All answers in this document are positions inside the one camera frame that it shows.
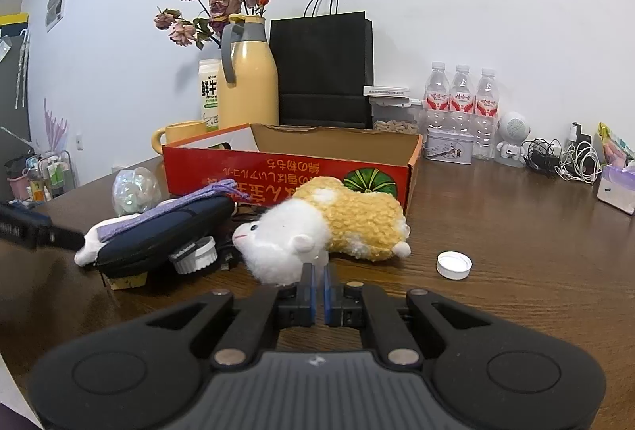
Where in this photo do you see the white sock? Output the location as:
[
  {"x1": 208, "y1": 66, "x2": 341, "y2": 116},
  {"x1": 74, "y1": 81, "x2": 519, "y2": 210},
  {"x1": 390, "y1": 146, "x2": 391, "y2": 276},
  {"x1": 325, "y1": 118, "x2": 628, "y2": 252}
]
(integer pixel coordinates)
[{"x1": 74, "y1": 219, "x2": 124, "y2": 268}]

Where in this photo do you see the white and yellow plush hamster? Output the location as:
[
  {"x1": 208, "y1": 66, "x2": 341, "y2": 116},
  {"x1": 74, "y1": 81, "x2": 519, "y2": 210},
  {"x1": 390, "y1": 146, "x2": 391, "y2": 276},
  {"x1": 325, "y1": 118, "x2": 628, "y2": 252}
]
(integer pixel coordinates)
[{"x1": 233, "y1": 176, "x2": 411, "y2": 286}]

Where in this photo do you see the navy zip pouch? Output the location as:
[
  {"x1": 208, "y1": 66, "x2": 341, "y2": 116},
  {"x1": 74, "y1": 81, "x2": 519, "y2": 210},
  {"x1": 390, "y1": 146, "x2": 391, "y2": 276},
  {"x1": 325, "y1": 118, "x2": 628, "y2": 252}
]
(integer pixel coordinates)
[{"x1": 95, "y1": 195, "x2": 235, "y2": 278}]

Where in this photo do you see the white ribbed round knob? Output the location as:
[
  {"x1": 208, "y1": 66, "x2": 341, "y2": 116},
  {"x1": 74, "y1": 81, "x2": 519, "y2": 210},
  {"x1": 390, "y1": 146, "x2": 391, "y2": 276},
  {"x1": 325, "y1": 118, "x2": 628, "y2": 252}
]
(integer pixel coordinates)
[{"x1": 169, "y1": 236, "x2": 217, "y2": 275}]

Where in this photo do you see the iridescent glass ball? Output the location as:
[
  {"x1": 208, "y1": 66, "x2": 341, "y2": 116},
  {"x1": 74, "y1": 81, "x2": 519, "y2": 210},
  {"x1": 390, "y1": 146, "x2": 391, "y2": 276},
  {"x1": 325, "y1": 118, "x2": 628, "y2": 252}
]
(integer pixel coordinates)
[{"x1": 112, "y1": 166, "x2": 162, "y2": 216}]

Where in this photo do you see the small white bottle cap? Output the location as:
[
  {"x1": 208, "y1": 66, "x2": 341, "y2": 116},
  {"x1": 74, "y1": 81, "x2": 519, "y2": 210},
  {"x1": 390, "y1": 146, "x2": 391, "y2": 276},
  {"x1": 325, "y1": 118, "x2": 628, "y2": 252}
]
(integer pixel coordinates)
[{"x1": 436, "y1": 251, "x2": 473, "y2": 281}]

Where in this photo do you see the red cardboard box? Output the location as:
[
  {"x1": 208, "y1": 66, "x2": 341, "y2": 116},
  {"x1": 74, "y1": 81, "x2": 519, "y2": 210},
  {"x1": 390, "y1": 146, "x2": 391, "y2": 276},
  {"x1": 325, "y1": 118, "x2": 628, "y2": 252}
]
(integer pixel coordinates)
[{"x1": 162, "y1": 125, "x2": 423, "y2": 207}]

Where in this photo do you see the yellow ceramic mug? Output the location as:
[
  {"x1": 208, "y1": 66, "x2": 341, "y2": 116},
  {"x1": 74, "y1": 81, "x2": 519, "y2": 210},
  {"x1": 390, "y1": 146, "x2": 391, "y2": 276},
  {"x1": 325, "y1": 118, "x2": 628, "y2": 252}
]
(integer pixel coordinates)
[{"x1": 151, "y1": 120, "x2": 208, "y2": 155}]

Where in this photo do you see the small decorated tin box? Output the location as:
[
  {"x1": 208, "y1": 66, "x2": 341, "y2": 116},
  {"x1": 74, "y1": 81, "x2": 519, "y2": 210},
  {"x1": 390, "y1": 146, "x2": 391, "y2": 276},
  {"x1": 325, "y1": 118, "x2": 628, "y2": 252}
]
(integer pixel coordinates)
[{"x1": 424, "y1": 128, "x2": 473, "y2": 166}]

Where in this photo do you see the clear snack container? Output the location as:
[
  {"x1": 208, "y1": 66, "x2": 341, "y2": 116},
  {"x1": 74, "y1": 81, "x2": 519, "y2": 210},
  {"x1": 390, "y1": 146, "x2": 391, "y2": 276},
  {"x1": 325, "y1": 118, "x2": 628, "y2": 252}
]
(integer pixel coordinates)
[{"x1": 364, "y1": 85, "x2": 423, "y2": 134}]

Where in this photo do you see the water bottle left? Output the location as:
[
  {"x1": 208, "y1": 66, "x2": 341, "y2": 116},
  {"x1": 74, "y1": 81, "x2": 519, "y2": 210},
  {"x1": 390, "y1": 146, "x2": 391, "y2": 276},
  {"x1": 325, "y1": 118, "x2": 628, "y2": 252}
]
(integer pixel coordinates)
[{"x1": 423, "y1": 62, "x2": 449, "y2": 130}]

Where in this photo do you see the water bottle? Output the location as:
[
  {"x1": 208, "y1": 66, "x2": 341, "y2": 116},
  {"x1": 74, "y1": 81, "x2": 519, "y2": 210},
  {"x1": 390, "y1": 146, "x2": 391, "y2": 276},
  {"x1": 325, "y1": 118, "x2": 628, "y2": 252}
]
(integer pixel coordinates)
[
  {"x1": 448, "y1": 64, "x2": 476, "y2": 134},
  {"x1": 473, "y1": 69, "x2": 499, "y2": 160},
  {"x1": 423, "y1": 62, "x2": 449, "y2": 130}
]

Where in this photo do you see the yellow thermos jug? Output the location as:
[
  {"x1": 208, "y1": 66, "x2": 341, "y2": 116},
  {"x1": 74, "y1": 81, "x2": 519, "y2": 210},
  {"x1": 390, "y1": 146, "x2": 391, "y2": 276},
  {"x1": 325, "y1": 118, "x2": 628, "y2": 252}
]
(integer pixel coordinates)
[{"x1": 217, "y1": 14, "x2": 279, "y2": 129}]

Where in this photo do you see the water bottle middle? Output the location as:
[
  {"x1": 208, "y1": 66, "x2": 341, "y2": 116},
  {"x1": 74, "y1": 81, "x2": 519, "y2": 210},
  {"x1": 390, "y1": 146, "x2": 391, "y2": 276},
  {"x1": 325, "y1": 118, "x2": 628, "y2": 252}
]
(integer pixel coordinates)
[{"x1": 448, "y1": 64, "x2": 476, "y2": 134}]

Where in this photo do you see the water bottle right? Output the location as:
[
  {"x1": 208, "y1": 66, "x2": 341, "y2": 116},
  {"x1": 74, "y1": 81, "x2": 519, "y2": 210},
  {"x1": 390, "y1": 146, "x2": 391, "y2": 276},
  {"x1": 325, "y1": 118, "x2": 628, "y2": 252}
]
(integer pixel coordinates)
[{"x1": 473, "y1": 69, "x2": 499, "y2": 160}]

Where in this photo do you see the white milk carton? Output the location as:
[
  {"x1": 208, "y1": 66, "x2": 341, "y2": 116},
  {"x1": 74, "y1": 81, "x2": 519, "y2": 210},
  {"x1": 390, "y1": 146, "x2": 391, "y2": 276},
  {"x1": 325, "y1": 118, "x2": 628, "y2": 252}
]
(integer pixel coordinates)
[{"x1": 198, "y1": 59, "x2": 221, "y2": 130}]

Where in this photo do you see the black paper shopping bag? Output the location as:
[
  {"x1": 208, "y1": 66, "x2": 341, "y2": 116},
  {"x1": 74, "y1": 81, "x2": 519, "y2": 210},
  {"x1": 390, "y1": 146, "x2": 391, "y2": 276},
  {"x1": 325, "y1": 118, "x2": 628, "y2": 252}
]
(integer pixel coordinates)
[{"x1": 270, "y1": 0, "x2": 373, "y2": 129}]

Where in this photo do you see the white robot toy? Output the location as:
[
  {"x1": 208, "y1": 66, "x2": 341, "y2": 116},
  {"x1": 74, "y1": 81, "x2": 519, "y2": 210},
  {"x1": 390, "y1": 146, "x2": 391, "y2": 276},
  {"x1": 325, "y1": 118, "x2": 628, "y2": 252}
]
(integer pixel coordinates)
[{"x1": 494, "y1": 112, "x2": 531, "y2": 168}]

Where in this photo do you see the purple tissue pack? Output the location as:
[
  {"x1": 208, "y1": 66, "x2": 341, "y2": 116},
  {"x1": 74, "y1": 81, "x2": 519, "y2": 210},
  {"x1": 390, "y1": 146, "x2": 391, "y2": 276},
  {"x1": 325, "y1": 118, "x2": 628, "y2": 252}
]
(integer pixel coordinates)
[{"x1": 596, "y1": 166, "x2": 635, "y2": 216}]

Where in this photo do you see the colourful snack packet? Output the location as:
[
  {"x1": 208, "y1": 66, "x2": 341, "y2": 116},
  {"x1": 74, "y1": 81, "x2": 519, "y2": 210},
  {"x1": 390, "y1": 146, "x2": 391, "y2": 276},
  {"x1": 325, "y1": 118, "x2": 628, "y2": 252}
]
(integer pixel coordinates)
[{"x1": 597, "y1": 122, "x2": 635, "y2": 169}]

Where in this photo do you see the wire storage rack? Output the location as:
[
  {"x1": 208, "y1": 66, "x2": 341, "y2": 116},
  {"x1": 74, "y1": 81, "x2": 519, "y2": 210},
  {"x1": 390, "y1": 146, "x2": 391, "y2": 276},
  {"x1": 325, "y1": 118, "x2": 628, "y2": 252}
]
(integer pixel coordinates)
[{"x1": 4, "y1": 150, "x2": 77, "y2": 203}]

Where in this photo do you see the tangle of black cables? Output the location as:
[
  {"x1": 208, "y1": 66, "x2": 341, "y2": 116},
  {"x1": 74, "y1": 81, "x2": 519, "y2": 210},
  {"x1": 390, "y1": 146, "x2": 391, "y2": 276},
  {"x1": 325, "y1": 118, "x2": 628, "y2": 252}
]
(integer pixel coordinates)
[{"x1": 521, "y1": 137, "x2": 562, "y2": 177}]

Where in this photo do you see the tangle of white cables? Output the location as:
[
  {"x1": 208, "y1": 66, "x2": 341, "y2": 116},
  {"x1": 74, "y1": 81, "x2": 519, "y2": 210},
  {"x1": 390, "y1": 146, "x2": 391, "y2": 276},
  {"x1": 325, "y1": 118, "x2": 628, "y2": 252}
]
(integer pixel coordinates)
[{"x1": 554, "y1": 139, "x2": 603, "y2": 186}]

